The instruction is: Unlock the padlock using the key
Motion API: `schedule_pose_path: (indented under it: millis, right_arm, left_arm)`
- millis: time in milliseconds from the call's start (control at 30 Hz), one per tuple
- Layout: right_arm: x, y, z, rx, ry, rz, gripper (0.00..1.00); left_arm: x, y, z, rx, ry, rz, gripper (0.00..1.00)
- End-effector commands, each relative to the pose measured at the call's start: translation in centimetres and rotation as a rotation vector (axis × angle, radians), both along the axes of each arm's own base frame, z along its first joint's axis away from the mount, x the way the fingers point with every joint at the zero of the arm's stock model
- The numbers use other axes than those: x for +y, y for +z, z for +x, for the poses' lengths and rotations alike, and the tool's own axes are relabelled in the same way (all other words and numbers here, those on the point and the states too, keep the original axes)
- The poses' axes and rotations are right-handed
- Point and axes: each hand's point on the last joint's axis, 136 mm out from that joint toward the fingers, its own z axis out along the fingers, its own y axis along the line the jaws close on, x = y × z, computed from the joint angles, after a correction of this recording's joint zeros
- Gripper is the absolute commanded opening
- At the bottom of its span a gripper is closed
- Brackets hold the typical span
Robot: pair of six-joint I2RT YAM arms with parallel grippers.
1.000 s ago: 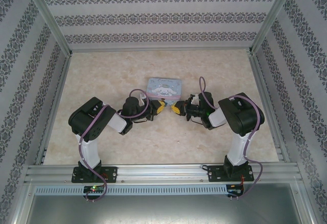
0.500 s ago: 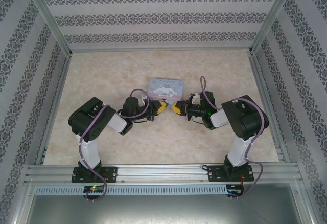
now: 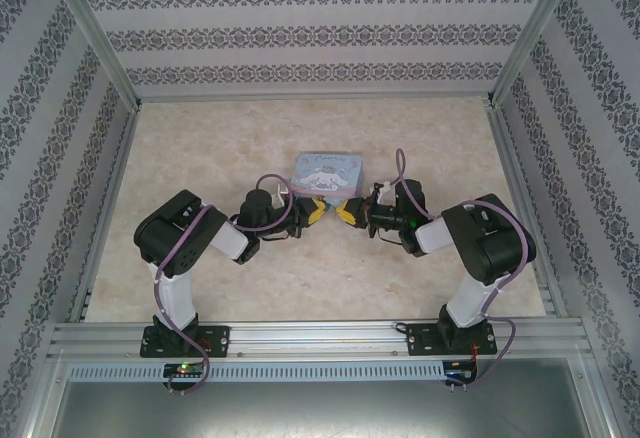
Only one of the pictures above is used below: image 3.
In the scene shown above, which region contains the thin black right gripper cable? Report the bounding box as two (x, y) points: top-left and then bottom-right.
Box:
(366, 225), (402, 248)

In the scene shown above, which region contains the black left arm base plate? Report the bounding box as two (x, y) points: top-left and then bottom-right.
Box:
(140, 325), (232, 360)

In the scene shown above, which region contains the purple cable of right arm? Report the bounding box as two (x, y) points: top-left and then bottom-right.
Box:
(394, 147), (532, 392)

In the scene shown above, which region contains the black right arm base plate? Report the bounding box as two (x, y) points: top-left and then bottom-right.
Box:
(405, 322), (500, 358)

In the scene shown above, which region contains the right controller circuit board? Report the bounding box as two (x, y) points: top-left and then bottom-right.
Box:
(445, 359), (479, 382)

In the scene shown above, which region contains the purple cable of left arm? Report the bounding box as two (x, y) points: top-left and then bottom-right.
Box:
(153, 173), (296, 397)

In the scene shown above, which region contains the grey sheet metal panel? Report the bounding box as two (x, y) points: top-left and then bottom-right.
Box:
(47, 378), (612, 438)

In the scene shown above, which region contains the aluminium frame post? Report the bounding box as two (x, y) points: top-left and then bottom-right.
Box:
(484, 0), (585, 107)
(42, 0), (142, 110)

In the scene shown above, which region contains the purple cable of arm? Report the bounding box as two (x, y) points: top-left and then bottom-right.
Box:
(394, 147), (532, 392)
(153, 173), (296, 397)

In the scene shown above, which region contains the controller circuit board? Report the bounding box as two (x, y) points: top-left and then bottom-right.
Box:
(163, 363), (207, 379)
(445, 359), (479, 382)

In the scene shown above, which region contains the slotted grey cable duct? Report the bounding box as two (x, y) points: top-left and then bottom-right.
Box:
(67, 361), (447, 382)

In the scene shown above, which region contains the left controller circuit board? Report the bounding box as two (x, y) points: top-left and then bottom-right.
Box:
(163, 363), (207, 379)

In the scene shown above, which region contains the aluminium mounting rail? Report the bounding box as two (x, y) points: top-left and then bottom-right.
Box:
(47, 318), (592, 360)

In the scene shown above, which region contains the aluminium side rail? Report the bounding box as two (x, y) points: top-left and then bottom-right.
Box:
(485, 104), (569, 318)
(68, 106), (143, 323)

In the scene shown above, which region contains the blue cartoon print box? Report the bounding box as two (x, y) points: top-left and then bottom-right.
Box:
(289, 151), (367, 205)

